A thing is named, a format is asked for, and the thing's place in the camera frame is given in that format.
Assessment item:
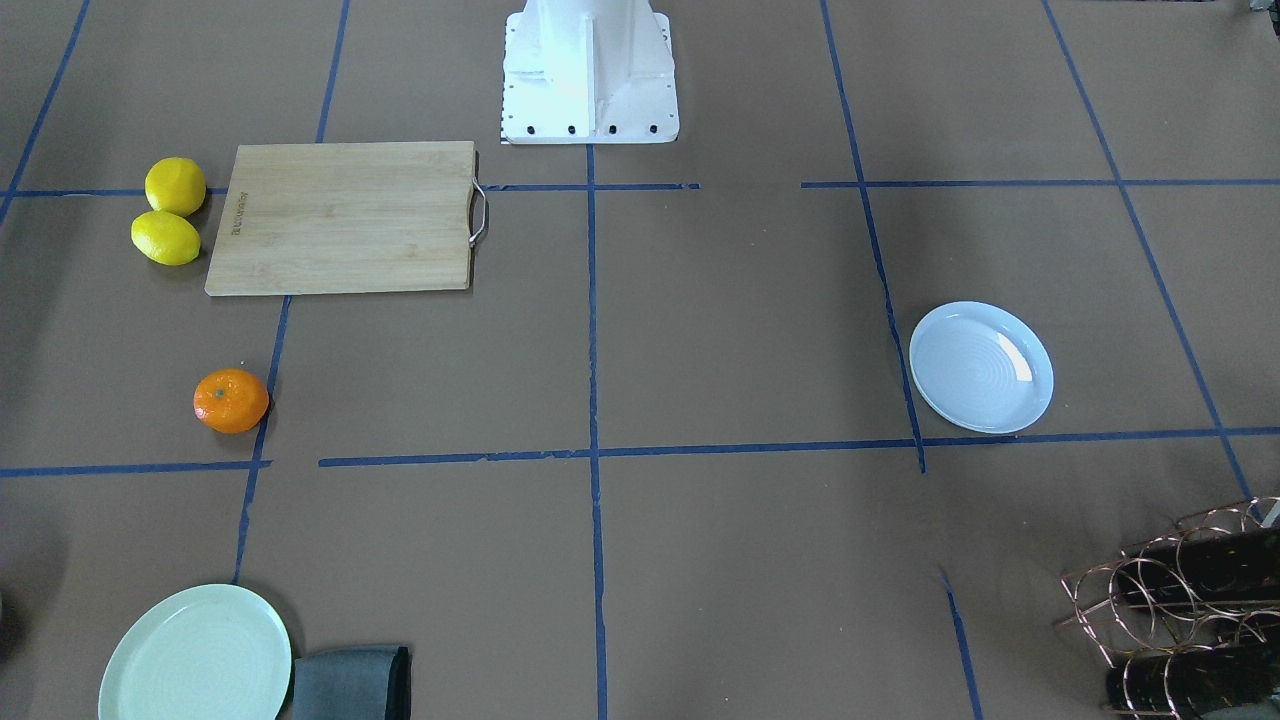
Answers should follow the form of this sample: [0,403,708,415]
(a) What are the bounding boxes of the light blue plate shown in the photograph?
[908,301,1055,436]

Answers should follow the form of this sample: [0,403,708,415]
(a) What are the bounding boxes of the light green plate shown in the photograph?
[97,584,293,719]

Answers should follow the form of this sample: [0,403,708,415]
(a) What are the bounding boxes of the bamboo cutting board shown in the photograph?
[205,141,488,297]

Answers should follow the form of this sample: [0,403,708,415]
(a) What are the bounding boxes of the orange fruit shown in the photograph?
[192,368,270,434]

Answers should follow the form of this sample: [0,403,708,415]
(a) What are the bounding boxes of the folded grey cloth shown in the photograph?
[291,644,412,719]

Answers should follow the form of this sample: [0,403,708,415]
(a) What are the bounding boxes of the lower yellow lemon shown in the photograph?
[131,210,202,266]

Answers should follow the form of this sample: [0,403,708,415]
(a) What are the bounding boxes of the yellow lemon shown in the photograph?
[143,158,209,217]
[131,210,202,266]

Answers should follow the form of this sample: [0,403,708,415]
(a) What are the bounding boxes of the upper yellow lemon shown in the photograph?
[143,158,209,217]

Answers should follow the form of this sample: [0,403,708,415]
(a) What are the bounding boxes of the dark wine bottle upper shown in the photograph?
[1116,527,1279,610]

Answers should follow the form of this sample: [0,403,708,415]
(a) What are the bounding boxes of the dark wine bottle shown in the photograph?
[1105,643,1279,719]
[1116,527,1279,610]

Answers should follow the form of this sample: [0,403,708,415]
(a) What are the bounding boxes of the dark wine bottle lower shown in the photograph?
[1105,643,1279,719]

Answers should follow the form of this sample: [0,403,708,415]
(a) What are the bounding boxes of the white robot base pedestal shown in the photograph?
[500,1,681,145]

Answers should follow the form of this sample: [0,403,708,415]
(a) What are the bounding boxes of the copper wire bottle rack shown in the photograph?
[1060,497,1279,719]

